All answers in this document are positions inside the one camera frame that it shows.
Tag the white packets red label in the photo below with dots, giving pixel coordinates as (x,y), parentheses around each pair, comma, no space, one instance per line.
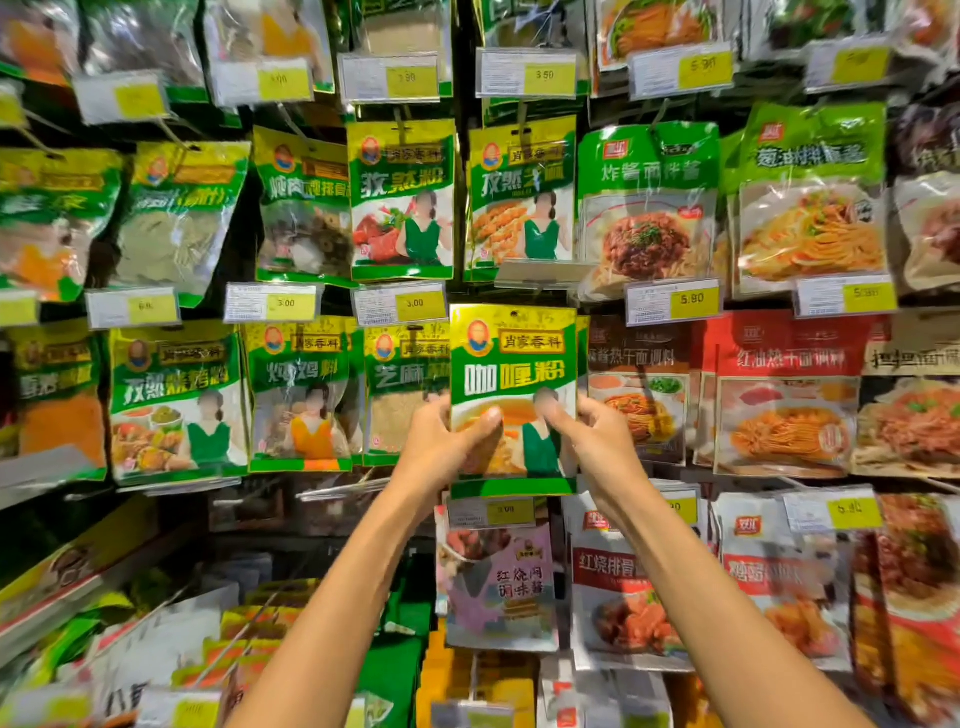
(600,697)

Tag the clear packet beige powder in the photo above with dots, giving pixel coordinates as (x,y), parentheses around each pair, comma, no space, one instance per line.
(401,30)

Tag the green packet mixed whole spices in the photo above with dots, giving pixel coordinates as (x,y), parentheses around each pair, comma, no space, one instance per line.
(304,217)

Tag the person's left hand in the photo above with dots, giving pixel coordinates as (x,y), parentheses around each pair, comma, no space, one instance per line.
(427,457)

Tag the green packet orange apron figure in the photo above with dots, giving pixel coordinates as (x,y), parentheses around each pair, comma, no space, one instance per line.
(300,397)

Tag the white red packet ribs picture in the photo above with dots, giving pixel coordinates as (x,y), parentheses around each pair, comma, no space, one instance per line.
(615,592)

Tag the stack of yellow packets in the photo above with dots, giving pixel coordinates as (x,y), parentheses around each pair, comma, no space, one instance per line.
(480,682)

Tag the green yellow packet skewer picture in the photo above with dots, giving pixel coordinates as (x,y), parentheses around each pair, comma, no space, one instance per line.
(521,202)

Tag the person's right hand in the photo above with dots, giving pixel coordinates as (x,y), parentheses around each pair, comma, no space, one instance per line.
(607,457)

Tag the person's left thumb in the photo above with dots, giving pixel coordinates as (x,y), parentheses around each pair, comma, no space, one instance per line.
(476,431)

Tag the person's right thumb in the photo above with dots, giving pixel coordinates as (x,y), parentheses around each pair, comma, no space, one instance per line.
(561,420)

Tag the green packet dried leaves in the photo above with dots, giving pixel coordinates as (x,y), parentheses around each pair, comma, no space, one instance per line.
(176,225)

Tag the clear packet orange contents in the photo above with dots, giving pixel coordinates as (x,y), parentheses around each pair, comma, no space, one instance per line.
(37,41)

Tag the brown packet noodle picture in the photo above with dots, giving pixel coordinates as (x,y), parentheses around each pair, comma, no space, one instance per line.
(641,375)

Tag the green packet sesame seeds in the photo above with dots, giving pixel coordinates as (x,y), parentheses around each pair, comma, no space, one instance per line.
(401,390)

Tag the person's left forearm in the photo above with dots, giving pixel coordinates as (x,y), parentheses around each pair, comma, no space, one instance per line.
(337,600)

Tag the dark brown sauce packet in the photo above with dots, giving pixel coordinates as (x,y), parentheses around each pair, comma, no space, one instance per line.
(930,202)

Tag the dark green vegetable packet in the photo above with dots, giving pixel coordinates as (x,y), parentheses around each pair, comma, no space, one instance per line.
(817,19)

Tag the clear packet meat noodle picture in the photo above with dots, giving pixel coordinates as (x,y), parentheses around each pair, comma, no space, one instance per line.
(915,592)

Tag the noodle picture sauce packet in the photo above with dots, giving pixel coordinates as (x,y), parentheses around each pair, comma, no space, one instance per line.
(652,26)

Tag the pale glossy sauce packet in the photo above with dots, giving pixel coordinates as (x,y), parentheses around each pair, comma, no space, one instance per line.
(926,26)

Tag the red packet noodle picture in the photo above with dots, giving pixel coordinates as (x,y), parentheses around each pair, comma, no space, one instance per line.
(784,397)

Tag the clear empty tag holder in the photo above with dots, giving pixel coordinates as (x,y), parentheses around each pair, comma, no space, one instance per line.
(540,274)

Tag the white yellow price tag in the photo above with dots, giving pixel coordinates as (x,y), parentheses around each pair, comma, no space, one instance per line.
(491,512)
(684,508)
(832,511)
(180,709)

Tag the green packet grilled food picture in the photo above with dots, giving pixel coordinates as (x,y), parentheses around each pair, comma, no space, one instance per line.
(176,405)

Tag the green packet orange powder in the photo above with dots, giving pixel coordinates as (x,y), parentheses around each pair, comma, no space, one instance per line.
(60,412)

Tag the stack of green packets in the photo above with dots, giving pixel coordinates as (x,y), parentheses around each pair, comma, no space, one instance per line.
(394,652)

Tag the white red packet chicken picture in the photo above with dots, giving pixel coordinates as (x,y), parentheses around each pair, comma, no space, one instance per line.
(787,577)

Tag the pink pastel sauce packet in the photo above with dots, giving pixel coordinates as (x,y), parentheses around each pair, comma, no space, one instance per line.
(499,592)

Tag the green yellow packet orange figure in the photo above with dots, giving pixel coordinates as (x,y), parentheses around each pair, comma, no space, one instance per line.
(49,225)

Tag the green packet dark contents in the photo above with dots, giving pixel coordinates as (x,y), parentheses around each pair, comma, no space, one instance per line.
(529,26)

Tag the pile of yellow green packets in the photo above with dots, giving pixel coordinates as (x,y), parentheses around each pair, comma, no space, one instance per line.
(240,637)

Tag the row of price tags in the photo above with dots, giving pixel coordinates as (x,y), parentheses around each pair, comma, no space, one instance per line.
(526,73)
(399,303)

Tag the beige packet noodle picture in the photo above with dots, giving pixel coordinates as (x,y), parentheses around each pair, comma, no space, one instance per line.
(911,405)

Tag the person's right forearm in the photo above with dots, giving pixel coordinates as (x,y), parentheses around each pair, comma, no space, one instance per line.
(720,607)

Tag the yellow shelf display box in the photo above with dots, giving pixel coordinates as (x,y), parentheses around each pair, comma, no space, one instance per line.
(75,562)

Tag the green yellow soup powder packet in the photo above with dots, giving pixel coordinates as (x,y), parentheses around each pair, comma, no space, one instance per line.
(512,352)

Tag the green yellow packet meat picture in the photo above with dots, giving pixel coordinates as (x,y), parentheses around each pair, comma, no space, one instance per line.
(401,202)

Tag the green packet meat sauce noodles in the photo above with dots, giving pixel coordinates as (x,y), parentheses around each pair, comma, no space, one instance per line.
(649,217)

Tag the clear packet yellow figure print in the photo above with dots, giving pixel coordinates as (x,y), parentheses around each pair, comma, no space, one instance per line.
(270,30)

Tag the green packet yellow noodles picture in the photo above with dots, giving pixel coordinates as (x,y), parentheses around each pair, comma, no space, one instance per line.
(810,210)

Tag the clear packet dark spices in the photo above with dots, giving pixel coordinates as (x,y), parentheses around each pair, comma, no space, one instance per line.
(142,37)

